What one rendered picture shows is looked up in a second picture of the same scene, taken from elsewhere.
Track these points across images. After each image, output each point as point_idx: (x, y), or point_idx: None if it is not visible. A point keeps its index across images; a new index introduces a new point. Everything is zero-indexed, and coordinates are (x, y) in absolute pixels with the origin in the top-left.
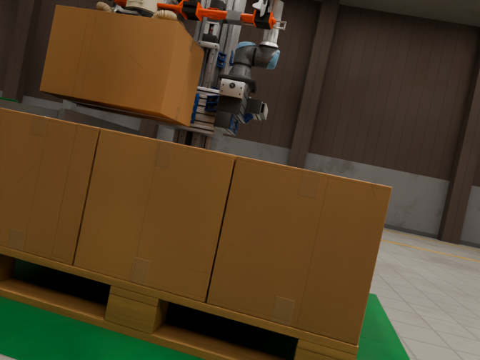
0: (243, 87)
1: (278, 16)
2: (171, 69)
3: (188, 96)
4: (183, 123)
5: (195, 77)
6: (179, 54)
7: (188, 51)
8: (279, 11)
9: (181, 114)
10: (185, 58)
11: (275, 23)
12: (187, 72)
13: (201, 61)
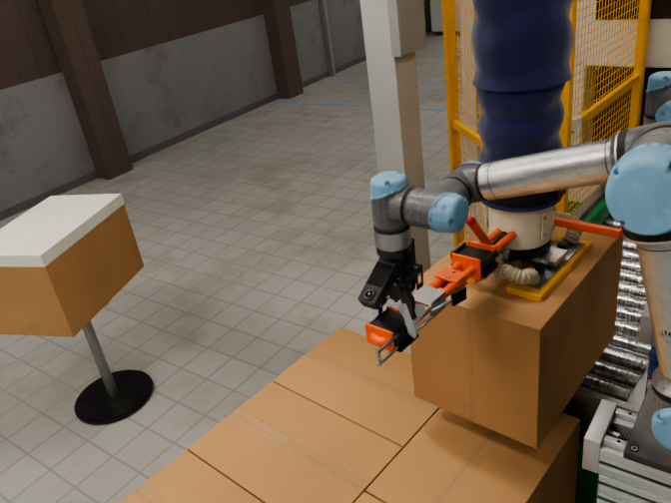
0: (583, 447)
1: (650, 299)
2: (413, 348)
3: (502, 397)
4: (504, 434)
5: (515, 370)
6: (429, 330)
7: (460, 327)
8: (646, 281)
9: (483, 417)
10: (452, 336)
11: (650, 318)
12: (473, 357)
13: (529, 346)
